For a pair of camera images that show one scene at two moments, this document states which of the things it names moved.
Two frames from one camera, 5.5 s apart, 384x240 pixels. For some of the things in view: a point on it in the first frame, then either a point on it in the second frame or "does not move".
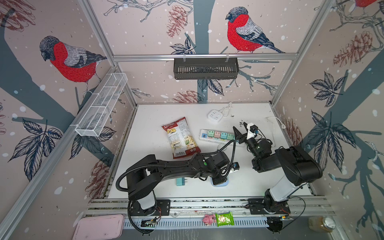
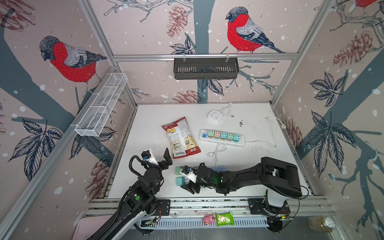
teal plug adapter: x=180 y=181 does not move
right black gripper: x=241 y=137 → x=192 y=186
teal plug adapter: x=223 y=135 does not move
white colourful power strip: x=217 y=136 does not move
